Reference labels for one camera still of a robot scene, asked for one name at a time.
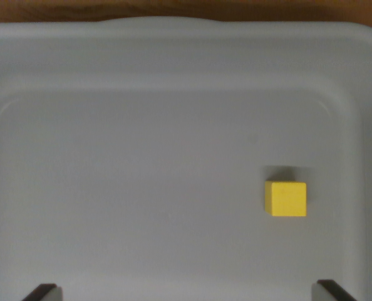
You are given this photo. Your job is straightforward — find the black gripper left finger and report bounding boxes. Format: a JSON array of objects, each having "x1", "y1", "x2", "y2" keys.
[{"x1": 21, "y1": 283, "x2": 63, "y2": 301}]

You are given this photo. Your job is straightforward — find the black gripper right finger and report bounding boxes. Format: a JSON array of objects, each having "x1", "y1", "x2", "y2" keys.
[{"x1": 311, "y1": 278, "x2": 359, "y2": 301}]

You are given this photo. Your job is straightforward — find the yellow cube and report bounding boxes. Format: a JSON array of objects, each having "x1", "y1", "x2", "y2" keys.
[{"x1": 264, "y1": 180, "x2": 307, "y2": 218}]

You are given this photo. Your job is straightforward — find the grey plastic bin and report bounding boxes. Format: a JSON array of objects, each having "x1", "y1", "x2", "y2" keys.
[{"x1": 0, "y1": 16, "x2": 372, "y2": 301}]

